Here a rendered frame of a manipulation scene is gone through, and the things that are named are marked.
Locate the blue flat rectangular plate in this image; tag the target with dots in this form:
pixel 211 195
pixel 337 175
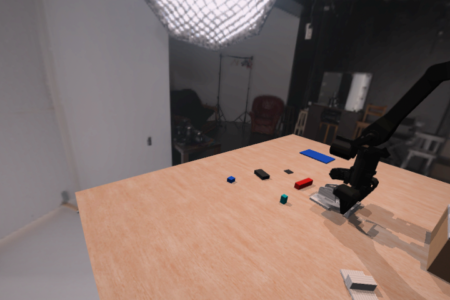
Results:
pixel 317 156

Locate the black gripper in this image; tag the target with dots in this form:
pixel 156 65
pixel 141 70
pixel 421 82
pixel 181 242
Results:
pixel 360 181

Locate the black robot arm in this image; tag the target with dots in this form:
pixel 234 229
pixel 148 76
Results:
pixel 383 128

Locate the teal cube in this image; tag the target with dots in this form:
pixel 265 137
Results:
pixel 283 199

